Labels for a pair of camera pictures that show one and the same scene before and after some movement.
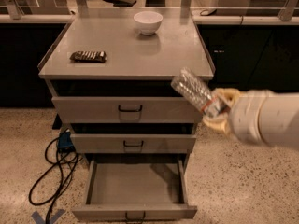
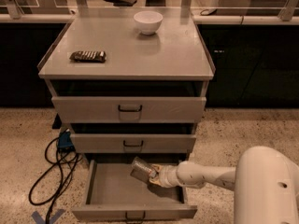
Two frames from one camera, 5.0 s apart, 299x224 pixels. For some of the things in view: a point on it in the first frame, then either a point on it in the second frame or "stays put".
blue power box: x=65 y=143 stays put
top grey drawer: x=125 y=110 stays put
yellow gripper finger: x=219 y=121 -> x=155 y=181
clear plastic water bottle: x=194 y=91 -> x=142 y=169
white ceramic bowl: x=148 y=21 stays put
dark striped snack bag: x=87 y=56 stays put
